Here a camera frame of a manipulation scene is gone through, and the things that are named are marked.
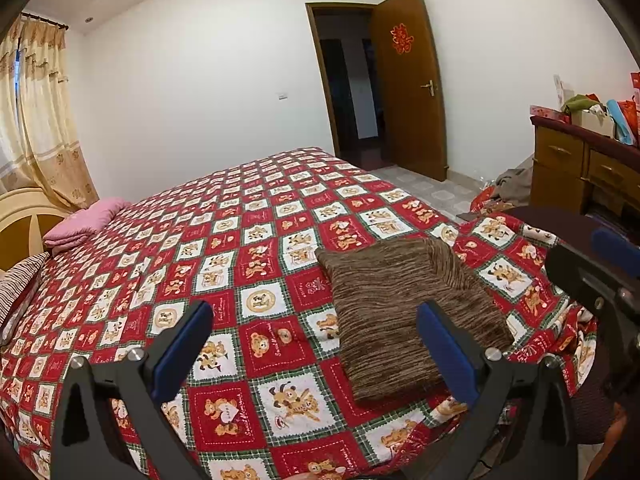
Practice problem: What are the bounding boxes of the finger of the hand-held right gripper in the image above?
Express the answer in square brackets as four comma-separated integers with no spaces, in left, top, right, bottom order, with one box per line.
[591,227,640,277]
[544,244,640,322]

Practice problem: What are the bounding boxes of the pink folded pillow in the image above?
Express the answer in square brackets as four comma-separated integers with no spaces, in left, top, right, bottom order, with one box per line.
[42,197,132,256]

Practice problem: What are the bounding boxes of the red paper door decoration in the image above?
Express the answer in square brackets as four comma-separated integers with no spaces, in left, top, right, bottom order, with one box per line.
[389,22,416,56]

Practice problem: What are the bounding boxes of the white paper card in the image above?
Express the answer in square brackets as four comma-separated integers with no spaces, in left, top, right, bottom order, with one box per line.
[552,73,576,111]

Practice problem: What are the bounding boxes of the cream wooden headboard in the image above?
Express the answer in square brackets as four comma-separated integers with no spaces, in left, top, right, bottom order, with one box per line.
[0,187,74,274]

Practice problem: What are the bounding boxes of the brown striped sun-print garment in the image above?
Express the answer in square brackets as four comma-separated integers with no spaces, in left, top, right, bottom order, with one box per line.
[314,237,516,404]

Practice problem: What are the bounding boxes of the grey-brown crumpled cloth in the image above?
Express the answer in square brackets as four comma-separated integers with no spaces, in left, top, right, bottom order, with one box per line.
[492,164,536,206]

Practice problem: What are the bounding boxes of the dark maroon cloth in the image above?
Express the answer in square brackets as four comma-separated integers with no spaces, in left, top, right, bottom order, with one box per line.
[509,204,624,449]

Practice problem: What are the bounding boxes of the red bag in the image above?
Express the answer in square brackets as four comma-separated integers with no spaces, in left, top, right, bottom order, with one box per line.
[617,97,640,134]

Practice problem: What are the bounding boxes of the red printed crumpled cloth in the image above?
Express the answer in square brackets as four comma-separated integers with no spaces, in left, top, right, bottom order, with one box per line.
[469,184,516,216]

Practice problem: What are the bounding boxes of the beige patterned curtain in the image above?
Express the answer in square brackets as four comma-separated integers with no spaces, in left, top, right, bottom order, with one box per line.
[0,15,26,196]
[17,17,100,212]

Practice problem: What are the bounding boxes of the dark curtain rod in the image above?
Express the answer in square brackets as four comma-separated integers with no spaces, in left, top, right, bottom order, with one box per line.
[22,11,69,32]

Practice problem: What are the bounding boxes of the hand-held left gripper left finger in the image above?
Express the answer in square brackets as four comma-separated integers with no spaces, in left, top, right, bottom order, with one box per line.
[50,301,215,480]

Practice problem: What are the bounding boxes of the striped pillow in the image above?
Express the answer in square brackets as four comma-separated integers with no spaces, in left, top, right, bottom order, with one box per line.
[0,251,51,347]

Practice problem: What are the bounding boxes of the beige cardboard box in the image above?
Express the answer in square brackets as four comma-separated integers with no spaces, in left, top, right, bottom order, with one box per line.
[569,109,616,139]

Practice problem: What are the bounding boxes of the brown wooden door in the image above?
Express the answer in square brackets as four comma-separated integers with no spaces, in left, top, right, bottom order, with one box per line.
[370,0,449,182]

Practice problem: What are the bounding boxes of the brown door frame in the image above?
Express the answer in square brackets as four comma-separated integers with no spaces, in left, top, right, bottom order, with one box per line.
[305,2,397,169]

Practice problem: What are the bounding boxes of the red checked bear-print bedspread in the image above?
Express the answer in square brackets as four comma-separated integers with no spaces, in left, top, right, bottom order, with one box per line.
[0,146,602,480]

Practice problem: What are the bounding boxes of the person's right forearm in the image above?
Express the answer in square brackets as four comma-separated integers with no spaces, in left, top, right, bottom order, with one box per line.
[597,402,640,480]

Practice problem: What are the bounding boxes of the green cloth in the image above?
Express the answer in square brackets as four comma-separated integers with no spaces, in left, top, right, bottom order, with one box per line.
[560,94,601,114]

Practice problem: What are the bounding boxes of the brown wooden dresser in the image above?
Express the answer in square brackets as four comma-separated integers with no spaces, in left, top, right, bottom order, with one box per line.
[529,114,640,219]

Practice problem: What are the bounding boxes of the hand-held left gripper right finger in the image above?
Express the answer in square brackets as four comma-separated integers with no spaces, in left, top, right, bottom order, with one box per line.
[417,301,584,480]

